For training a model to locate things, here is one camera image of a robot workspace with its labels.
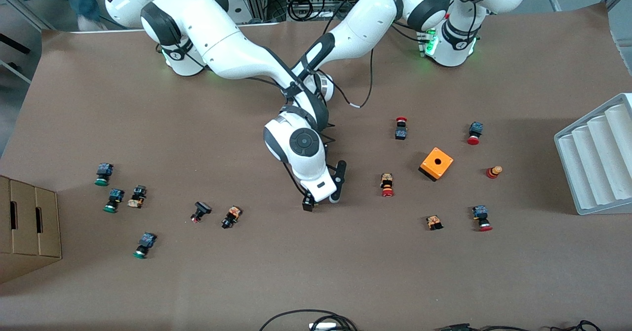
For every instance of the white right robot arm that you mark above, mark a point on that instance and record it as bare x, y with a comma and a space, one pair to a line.
237, 49

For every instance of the black button orange block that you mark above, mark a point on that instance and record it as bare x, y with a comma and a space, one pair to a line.
233, 215

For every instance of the black metal bar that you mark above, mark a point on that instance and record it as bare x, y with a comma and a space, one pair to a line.
15, 43

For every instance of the red button blue block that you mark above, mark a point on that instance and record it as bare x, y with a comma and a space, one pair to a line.
476, 128
480, 213

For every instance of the grey shoe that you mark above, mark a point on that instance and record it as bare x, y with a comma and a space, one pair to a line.
91, 23

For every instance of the red button orange block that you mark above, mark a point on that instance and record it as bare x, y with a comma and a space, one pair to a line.
386, 180

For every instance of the green pushbutton blue block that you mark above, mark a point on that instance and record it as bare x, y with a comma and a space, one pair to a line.
103, 170
146, 241
116, 195

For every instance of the white panel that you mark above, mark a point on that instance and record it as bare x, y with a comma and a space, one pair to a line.
247, 5

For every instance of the brown cardboard box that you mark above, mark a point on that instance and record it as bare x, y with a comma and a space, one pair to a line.
24, 244

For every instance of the black square pushbutton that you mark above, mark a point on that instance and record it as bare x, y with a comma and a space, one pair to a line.
202, 207

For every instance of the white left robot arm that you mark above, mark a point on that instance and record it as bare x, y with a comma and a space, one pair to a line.
365, 20

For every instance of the small orange black contact block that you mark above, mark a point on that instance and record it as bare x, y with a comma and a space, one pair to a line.
434, 222

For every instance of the red button black block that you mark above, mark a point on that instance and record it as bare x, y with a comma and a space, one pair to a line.
401, 133

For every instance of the red orange knob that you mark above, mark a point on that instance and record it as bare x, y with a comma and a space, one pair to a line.
493, 173

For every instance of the white plug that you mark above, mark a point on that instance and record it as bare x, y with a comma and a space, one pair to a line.
323, 326

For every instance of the orange button enclosure box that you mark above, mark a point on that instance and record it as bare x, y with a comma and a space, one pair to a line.
444, 168

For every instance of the white ribbed tray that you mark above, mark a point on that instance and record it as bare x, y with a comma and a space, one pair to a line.
597, 173

